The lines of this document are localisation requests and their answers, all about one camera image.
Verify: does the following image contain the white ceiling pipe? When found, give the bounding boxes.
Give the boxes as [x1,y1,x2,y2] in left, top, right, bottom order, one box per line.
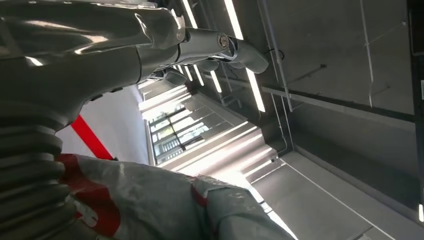
[260,0,295,113]

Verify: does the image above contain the grey package with red print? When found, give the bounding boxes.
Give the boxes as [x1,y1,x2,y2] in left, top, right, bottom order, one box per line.
[54,152,296,240]

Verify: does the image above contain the white ceiling light strip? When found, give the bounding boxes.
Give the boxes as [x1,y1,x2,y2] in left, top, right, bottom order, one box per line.
[223,0,267,114]
[181,0,223,94]
[193,64,205,87]

